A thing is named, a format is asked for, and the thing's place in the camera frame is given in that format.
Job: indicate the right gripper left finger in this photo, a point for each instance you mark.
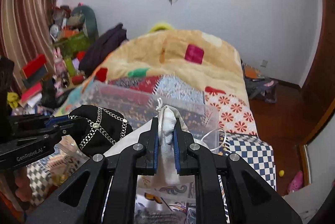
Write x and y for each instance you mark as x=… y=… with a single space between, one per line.
x=102 y=190

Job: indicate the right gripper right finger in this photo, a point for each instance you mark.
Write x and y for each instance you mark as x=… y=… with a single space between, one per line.
x=227 y=188

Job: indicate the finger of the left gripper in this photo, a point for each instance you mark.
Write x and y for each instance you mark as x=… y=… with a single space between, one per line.
x=66 y=124

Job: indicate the black fabric with chain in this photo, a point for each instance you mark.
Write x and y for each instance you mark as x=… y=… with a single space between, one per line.
x=97 y=129

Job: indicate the clear plastic storage box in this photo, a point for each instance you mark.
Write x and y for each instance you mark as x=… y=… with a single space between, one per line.
x=139 y=107

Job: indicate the white drawstring pouch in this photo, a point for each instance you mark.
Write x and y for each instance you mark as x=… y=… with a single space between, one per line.
x=166 y=175

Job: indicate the red cylinder can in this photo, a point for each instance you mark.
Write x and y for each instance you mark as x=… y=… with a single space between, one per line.
x=78 y=79

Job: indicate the pink slipper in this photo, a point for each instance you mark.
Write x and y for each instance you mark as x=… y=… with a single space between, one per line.
x=296 y=183

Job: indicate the pink rabbit toy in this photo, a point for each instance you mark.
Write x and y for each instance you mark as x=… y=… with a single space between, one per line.
x=60 y=67

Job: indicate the red box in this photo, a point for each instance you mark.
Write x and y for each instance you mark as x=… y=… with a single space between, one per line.
x=33 y=66

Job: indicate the patterned bed sheet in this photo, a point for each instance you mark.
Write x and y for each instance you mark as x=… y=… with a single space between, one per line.
x=237 y=132

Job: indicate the green gift box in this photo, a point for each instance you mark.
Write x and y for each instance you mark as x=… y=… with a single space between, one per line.
x=71 y=45

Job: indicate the dark purple jacket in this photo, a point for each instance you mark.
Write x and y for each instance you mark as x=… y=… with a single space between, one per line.
x=102 y=47

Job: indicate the grey green plush toy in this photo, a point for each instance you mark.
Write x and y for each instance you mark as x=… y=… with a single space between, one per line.
x=83 y=16

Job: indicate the grey backpack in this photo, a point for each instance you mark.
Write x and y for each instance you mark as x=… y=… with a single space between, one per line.
x=258 y=86

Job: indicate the brown wooden door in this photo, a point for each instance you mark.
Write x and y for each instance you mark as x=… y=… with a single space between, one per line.
x=318 y=88

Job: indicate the beige patchwork quilt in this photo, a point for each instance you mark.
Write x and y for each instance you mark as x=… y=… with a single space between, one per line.
x=197 y=58

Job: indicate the striped red curtain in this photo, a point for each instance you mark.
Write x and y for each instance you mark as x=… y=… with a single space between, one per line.
x=25 y=34

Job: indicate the yellow green fuzzy pillow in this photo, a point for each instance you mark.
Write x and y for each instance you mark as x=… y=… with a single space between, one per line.
x=160 y=26

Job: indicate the wall power socket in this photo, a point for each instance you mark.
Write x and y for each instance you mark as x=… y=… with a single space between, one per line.
x=264 y=63

